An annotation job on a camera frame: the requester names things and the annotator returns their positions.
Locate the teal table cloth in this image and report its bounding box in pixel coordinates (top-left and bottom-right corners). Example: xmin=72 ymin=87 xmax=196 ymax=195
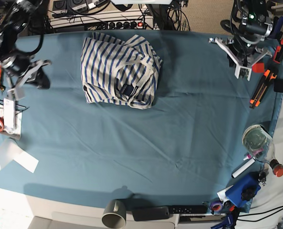
xmin=0 ymin=30 xmax=283 ymax=208

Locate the grey ceramic mug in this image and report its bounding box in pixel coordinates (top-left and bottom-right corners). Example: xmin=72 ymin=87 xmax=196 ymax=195
xmin=101 ymin=199 xmax=126 ymax=229

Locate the red cube block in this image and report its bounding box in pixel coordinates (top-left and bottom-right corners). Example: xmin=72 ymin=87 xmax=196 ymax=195
xmin=252 ymin=62 xmax=265 ymax=73

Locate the orange black clamp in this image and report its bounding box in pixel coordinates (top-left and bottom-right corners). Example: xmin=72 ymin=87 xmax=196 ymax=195
xmin=273 ymin=38 xmax=283 ymax=64

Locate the black smartphone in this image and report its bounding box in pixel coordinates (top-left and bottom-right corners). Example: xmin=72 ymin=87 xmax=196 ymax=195
xmin=131 ymin=206 xmax=170 ymax=221

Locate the orange black utility knife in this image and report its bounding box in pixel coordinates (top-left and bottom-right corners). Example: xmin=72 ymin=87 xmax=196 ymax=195
xmin=250 ymin=67 xmax=279 ymax=109

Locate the black power strip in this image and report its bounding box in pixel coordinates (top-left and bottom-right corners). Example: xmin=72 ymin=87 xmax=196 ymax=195
xmin=85 ymin=21 xmax=153 ymax=31

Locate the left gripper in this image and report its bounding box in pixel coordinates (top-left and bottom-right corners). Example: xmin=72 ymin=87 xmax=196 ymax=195
xmin=209 ymin=36 xmax=272 ymax=81

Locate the purple tape roll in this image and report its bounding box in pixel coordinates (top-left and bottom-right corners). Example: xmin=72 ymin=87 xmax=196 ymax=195
xmin=210 ymin=200 xmax=223 ymax=213

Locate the clear bottle red cap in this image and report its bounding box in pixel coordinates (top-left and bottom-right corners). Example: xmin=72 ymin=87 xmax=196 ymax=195
xmin=242 ymin=124 xmax=283 ymax=177

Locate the black square block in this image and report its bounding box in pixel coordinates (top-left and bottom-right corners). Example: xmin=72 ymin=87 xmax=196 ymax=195
xmin=273 ymin=79 xmax=283 ymax=93

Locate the white paper roll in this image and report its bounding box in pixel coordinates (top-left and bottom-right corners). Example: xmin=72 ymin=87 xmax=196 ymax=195
xmin=0 ymin=138 xmax=39 ymax=173

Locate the blue box with knob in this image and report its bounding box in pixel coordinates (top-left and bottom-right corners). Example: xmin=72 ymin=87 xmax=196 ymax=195
xmin=225 ymin=173 xmax=261 ymax=208

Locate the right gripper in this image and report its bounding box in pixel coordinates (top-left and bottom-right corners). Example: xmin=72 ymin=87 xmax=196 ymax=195
xmin=0 ymin=56 xmax=51 ymax=100

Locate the white marker pen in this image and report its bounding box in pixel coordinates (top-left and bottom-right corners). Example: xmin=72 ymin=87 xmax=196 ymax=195
xmin=232 ymin=154 xmax=255 ymax=178

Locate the blue white striped T-shirt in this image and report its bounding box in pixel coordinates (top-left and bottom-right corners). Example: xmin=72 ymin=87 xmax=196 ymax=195
xmin=81 ymin=32 xmax=162 ymax=110

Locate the blue clamp bottom edge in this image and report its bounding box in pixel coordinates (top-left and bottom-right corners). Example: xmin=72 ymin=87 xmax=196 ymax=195
xmin=211 ymin=213 xmax=239 ymax=229

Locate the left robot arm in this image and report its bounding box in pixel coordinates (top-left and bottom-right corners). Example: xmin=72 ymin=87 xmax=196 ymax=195
xmin=209 ymin=0 xmax=273 ymax=81

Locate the white blister pack box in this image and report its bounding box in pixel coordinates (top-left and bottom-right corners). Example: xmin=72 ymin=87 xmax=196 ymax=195
xmin=3 ymin=98 xmax=16 ymax=130

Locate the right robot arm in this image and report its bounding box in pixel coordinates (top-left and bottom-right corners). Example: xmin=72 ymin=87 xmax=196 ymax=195
xmin=0 ymin=0 xmax=51 ymax=101

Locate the blue spring clamp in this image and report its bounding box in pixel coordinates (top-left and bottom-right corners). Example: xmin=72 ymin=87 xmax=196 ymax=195
xmin=269 ymin=16 xmax=283 ymax=40

